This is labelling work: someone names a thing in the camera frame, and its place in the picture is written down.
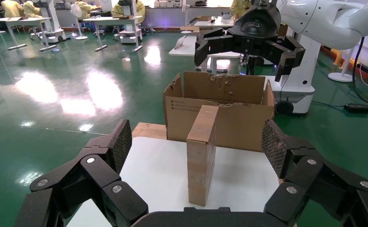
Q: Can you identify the white table with bar feet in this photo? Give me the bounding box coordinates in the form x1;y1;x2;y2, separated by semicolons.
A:
0;17;58;52
83;16;144;53

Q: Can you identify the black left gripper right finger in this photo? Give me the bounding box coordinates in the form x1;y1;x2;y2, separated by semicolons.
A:
261;119;368;227

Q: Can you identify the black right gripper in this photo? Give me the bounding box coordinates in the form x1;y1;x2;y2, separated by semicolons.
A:
194;4;307;83

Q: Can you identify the big open cardboard box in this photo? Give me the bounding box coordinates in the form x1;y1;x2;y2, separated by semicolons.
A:
162;70;276;153

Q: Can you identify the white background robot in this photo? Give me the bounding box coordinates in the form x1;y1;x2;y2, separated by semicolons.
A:
120;0;143;44
33;0;68;44

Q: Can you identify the long grey counter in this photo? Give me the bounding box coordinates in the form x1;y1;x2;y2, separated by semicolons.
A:
141;0;235;28

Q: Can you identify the person in yellow coat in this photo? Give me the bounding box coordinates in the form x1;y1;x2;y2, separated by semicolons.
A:
76;0;102;20
23;0;43;18
112;0;146;24
230;0;253;21
0;0;25;18

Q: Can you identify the black power adapter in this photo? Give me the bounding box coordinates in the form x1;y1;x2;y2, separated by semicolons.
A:
343;103;368;114

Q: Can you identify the small cardboard box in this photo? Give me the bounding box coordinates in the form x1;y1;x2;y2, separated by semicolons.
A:
186;105;219;208

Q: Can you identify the white robot column with wheels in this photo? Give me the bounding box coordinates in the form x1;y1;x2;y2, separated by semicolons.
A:
263;31;321;115

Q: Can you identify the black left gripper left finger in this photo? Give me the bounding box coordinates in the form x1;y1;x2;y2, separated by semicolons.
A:
15;119;149;227

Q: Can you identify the white table with small carton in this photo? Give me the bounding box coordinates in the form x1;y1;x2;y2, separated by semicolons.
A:
190;17;235;29

